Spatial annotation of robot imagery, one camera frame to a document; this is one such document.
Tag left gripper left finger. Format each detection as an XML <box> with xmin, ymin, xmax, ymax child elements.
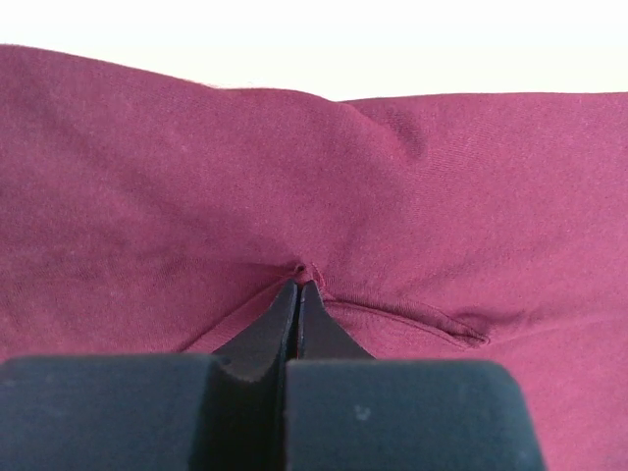
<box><xmin>1</xmin><ymin>283</ymin><xmax>299</xmax><ymax>470</ymax></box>

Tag maroon t shirt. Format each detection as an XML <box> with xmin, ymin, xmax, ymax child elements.
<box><xmin>1</xmin><ymin>46</ymin><xmax>627</xmax><ymax>470</ymax></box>

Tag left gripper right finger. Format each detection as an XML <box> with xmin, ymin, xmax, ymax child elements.
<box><xmin>285</xmin><ymin>283</ymin><xmax>546</xmax><ymax>470</ymax></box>

